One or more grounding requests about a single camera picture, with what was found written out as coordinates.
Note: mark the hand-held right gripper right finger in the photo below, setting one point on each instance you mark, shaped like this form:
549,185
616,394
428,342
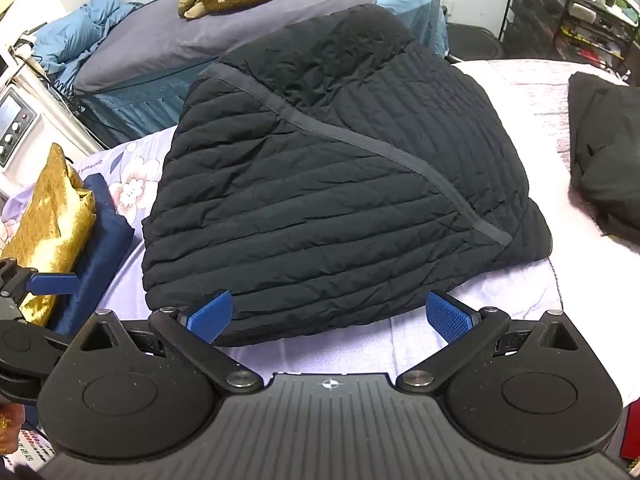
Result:
447,316

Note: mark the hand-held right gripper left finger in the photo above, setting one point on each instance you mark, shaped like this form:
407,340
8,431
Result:
212,316

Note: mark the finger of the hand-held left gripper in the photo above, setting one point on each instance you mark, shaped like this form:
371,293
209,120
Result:
50,283

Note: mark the black quilted jacket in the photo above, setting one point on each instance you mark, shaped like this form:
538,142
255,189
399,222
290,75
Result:
320,200

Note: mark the gold shiny cloth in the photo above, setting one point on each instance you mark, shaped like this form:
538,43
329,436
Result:
45,220

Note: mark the navy blue cloth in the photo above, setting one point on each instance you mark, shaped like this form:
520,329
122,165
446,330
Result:
105,245

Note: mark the white appliance with knobs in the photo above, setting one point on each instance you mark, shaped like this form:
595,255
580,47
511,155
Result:
20,120

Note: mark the bed with blue skirt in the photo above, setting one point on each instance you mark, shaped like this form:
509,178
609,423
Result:
145,95

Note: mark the black garment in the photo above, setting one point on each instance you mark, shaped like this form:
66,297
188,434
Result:
610,150

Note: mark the blue duvet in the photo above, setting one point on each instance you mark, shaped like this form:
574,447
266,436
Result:
85,35

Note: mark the black round stool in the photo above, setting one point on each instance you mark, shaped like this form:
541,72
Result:
472,40

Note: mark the grey purple blanket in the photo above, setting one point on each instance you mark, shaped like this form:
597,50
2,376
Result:
210,35

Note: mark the black metal rack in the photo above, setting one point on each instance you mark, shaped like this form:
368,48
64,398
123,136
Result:
540,15

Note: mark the white wall outlet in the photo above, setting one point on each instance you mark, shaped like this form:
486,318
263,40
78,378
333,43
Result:
448,7

